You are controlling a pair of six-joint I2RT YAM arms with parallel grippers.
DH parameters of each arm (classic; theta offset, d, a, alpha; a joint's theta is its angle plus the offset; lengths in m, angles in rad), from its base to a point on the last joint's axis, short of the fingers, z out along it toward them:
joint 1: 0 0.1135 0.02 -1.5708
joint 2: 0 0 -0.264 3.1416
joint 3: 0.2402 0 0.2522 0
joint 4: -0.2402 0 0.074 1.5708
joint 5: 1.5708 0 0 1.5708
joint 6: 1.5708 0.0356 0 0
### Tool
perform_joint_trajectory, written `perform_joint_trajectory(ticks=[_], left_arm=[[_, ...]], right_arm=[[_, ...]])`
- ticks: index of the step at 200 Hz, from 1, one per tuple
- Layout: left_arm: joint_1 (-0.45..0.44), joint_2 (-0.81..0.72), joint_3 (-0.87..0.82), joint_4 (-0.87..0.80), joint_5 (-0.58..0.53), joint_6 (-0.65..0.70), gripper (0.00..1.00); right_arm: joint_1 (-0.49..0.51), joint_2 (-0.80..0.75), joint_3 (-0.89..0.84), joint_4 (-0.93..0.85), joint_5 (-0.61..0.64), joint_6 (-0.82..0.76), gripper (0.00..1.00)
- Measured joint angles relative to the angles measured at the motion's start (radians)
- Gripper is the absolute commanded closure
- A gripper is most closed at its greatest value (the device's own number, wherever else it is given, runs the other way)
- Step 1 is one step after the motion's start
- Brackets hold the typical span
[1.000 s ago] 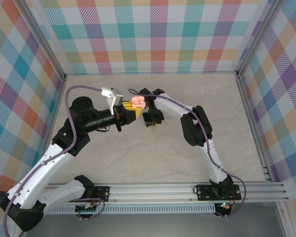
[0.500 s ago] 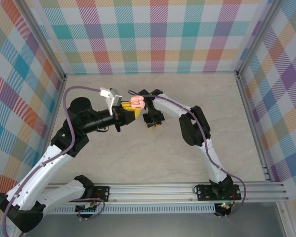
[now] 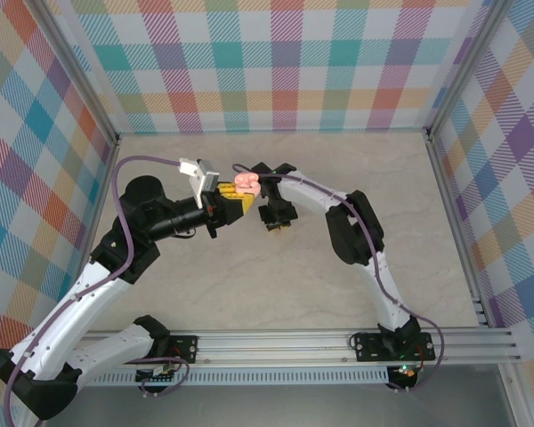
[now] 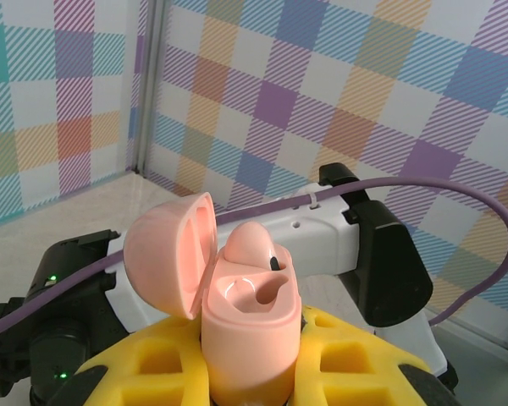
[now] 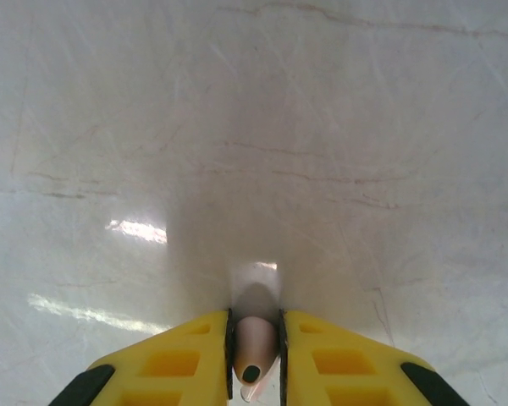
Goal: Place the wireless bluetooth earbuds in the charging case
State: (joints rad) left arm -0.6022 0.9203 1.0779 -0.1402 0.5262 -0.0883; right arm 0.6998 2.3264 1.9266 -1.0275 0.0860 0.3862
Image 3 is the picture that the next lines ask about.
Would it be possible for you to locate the pink earbud charging case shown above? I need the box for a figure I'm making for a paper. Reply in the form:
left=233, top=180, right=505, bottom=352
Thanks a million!
left=233, top=172, right=263, bottom=197

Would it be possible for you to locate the green circuit board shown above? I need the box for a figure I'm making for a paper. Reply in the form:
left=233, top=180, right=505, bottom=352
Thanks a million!
left=135, top=362, right=182, bottom=384

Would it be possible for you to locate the orange and black electronics module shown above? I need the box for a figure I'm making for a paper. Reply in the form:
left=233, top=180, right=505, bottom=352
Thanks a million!
left=389, top=363, right=422, bottom=389

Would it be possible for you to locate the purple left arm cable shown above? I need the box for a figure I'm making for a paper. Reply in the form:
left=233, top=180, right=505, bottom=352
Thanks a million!
left=2, top=155, right=183, bottom=427

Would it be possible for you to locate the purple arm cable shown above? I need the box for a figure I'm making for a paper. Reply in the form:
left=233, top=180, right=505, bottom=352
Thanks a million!
left=231, top=162, right=447, bottom=395
left=2, top=155, right=183, bottom=427

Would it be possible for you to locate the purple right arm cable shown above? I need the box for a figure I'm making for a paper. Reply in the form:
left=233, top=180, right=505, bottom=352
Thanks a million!
left=231, top=162, right=447, bottom=395

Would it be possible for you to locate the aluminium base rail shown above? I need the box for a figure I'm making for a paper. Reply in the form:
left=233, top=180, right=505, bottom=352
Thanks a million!
left=77, top=327, right=522, bottom=369

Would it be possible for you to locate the aluminium frame post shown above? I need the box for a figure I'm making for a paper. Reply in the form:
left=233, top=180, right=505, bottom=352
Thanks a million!
left=30, top=0, right=122, bottom=148
left=426, top=0, right=514, bottom=140

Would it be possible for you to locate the small black mount plate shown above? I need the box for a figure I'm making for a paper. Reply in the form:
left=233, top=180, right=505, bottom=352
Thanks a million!
left=167, top=334, right=200, bottom=364

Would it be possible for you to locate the wide black mount plate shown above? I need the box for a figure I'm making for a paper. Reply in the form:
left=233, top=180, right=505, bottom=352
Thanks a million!
left=353, top=332, right=437, bottom=363

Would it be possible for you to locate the slotted grey cable duct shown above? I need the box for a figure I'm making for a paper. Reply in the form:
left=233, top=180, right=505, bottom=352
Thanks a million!
left=77, top=367, right=392, bottom=388

